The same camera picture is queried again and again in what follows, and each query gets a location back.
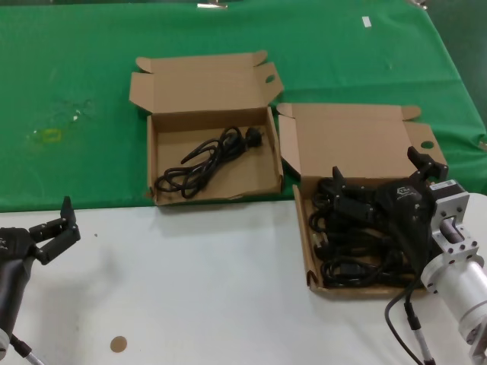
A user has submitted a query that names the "green table cloth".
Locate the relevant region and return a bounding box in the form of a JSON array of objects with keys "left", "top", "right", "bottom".
[{"left": 0, "top": 2, "right": 487, "bottom": 212}]

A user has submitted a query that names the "open brown cardboard box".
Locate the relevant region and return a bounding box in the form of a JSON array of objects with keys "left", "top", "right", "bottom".
[
  {"left": 276, "top": 101, "right": 448, "bottom": 300},
  {"left": 128, "top": 49, "right": 285, "bottom": 206}
]

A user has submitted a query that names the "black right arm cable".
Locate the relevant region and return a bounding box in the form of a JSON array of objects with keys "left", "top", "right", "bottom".
[{"left": 384, "top": 283, "right": 423, "bottom": 365}]

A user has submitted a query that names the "left arm cable silver connector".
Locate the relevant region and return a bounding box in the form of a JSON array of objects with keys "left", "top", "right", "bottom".
[{"left": 9, "top": 332, "right": 43, "bottom": 365}]

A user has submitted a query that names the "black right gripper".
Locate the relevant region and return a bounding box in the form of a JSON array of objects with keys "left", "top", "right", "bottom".
[{"left": 332, "top": 146, "right": 447, "bottom": 274}]

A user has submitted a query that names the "black power cord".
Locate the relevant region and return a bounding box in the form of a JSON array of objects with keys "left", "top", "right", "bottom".
[
  {"left": 310, "top": 227, "right": 404, "bottom": 259},
  {"left": 154, "top": 126, "right": 264, "bottom": 199},
  {"left": 310, "top": 176, "right": 343, "bottom": 233},
  {"left": 319, "top": 255, "right": 418, "bottom": 289}
]

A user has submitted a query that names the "arm cable silver connector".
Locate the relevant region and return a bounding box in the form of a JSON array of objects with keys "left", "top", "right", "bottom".
[
  {"left": 403, "top": 299, "right": 435, "bottom": 365},
  {"left": 9, "top": 332, "right": 43, "bottom": 365}
]

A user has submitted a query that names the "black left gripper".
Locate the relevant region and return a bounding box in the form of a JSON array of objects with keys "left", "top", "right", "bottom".
[{"left": 0, "top": 195, "right": 82, "bottom": 266}]

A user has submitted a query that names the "right arm cable silver connector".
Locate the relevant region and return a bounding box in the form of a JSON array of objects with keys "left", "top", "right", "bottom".
[{"left": 403, "top": 299, "right": 435, "bottom": 365}]

